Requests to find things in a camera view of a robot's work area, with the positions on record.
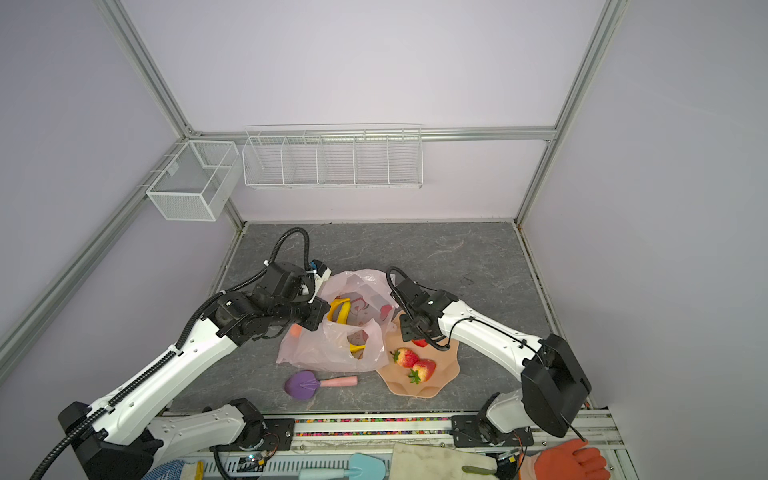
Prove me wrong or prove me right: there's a yellow banana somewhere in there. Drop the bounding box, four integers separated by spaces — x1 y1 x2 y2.
327 298 368 358

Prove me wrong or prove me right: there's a pale strawberry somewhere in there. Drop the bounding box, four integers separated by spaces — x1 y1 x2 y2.
390 347 420 369

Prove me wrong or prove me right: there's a red strawberry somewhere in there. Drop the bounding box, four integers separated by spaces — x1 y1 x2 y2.
408 359 437 384

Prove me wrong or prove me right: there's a pink plastic bag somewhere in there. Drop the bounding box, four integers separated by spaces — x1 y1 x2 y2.
276 269 397 373

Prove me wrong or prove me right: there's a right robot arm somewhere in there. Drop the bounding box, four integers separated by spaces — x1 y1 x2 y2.
398 291 592 443

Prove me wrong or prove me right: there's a beige wavy fruit plate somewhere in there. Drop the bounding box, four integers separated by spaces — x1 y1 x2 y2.
377 316 460 399

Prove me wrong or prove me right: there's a beige cloth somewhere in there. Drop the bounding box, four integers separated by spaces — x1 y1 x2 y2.
389 443 498 480

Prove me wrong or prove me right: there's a small white mesh basket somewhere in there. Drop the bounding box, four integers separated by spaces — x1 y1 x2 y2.
147 140 242 222

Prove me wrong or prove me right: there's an orange rubber glove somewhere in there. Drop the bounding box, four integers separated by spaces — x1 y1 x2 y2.
518 439 611 480

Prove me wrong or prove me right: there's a blue white knit glove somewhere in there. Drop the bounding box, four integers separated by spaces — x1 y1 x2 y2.
142 460 187 480

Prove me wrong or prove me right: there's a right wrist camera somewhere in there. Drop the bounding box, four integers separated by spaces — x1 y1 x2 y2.
395 278 429 309

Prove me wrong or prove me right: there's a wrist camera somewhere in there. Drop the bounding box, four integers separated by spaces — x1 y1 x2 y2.
395 278 429 309
260 260 331 303

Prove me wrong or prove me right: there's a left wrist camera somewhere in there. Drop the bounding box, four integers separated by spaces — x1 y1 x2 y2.
260 260 331 303

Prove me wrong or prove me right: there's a purple scoop pink handle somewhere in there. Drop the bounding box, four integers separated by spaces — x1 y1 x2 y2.
284 370 358 400

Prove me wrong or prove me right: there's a black corrugated cable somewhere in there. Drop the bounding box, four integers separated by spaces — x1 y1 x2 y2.
173 226 311 349

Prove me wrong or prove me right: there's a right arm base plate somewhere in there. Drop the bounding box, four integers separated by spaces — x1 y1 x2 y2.
450 414 534 448

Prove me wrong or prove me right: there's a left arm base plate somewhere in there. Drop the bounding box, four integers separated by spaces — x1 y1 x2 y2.
218 417 296 452

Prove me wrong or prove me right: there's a long white wire basket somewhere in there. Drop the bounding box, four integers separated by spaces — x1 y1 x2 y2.
242 123 424 189

